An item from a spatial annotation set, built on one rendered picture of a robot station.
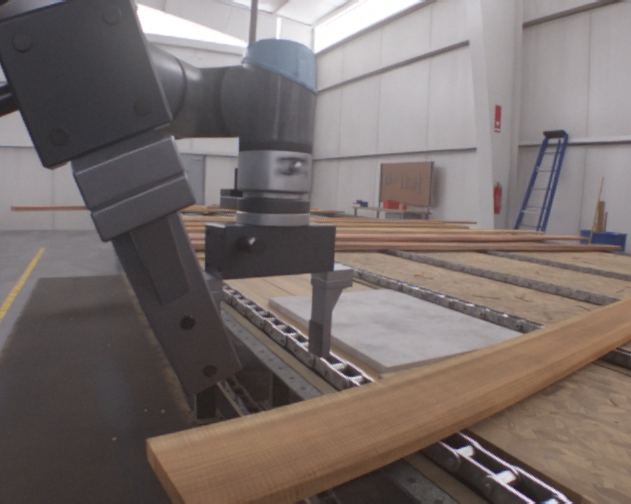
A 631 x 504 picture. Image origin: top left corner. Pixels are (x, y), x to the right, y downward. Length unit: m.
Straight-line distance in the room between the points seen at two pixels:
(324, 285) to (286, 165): 0.14
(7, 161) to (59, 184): 1.41
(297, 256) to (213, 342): 0.29
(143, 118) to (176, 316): 0.07
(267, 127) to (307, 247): 0.13
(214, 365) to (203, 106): 0.32
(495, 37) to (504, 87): 0.82
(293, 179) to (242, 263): 0.09
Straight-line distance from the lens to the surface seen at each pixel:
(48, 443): 2.37
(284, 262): 0.46
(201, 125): 0.48
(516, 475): 0.61
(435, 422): 0.64
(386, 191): 10.53
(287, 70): 0.45
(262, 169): 0.44
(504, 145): 8.03
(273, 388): 2.52
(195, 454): 0.54
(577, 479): 0.66
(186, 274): 0.17
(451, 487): 0.61
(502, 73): 8.16
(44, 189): 12.89
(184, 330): 0.18
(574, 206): 7.57
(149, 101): 0.17
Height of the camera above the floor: 1.16
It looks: 7 degrees down
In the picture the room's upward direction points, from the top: 3 degrees clockwise
